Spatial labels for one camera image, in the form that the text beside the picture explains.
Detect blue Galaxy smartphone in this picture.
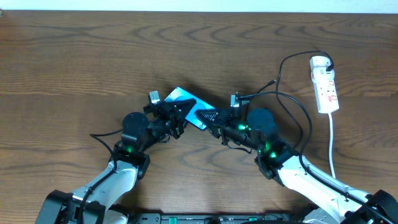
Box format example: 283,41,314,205
164,86,214,131

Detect black USB charging cable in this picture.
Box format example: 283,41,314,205
256,50,335,149

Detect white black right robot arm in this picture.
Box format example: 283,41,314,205
195,108,397,223

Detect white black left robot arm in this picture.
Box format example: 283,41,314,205
36,99,196,223

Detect white USB charger plug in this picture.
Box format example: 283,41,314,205
310,55,333,71

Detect white power strip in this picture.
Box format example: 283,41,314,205
311,67,340,114

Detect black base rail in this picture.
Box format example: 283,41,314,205
128,213,291,224

